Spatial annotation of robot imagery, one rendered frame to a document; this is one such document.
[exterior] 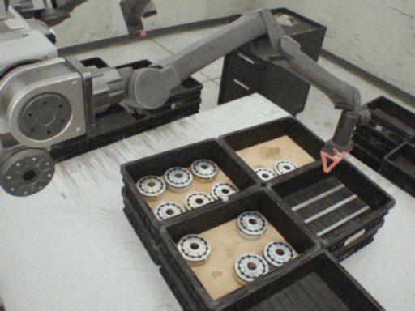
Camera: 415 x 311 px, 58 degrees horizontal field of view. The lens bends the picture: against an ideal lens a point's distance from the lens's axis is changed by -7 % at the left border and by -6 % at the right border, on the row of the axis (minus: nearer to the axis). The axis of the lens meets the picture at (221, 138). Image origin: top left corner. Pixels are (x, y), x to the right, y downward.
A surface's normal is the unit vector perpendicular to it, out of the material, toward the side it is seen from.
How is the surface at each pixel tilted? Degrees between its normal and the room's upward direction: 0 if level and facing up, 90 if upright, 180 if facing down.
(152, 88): 62
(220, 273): 0
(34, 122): 90
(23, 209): 0
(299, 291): 0
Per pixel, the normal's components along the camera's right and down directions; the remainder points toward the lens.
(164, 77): 0.64, 0.09
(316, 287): 0.13, -0.80
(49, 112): 0.65, 0.52
